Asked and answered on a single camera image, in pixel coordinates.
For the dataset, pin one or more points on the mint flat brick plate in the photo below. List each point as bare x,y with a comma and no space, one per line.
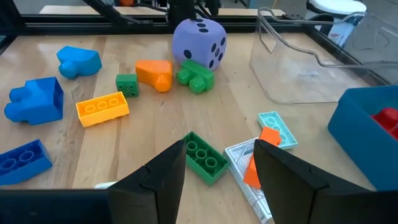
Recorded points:
276,124

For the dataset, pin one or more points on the orange single-stud block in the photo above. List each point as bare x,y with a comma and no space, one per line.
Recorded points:
154,73

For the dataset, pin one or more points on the yellow long brick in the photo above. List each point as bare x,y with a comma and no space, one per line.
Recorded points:
102,109

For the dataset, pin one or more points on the green two-stud block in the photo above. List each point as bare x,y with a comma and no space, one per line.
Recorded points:
196,76

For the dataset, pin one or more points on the teal plastic bin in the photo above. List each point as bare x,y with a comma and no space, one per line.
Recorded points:
357,140

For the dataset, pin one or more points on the dark blue brick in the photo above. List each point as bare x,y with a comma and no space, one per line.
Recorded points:
21,161

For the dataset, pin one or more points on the purple foam dice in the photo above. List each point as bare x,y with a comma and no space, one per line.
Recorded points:
199,43

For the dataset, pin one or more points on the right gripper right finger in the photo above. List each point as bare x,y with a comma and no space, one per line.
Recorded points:
286,186

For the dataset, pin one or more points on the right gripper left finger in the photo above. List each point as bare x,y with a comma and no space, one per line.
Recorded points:
161,186

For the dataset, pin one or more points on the blue-patterned playing card deck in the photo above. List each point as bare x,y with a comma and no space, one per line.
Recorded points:
241,158

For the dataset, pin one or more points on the red toy block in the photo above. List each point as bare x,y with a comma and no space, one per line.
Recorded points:
387,119

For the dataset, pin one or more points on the green long brick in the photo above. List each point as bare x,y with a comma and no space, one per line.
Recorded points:
205,158

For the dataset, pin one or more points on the small green square brick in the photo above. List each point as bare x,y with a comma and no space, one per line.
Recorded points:
127,84

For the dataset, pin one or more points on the blue two-stud block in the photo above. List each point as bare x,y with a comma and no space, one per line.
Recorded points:
34,101

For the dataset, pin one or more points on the orange long brick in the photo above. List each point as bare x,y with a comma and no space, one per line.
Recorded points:
252,175

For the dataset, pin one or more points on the clear plastic container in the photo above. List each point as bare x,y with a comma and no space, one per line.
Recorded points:
295,77

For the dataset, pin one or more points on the light blue single-stud block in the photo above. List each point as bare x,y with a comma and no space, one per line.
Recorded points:
79,62

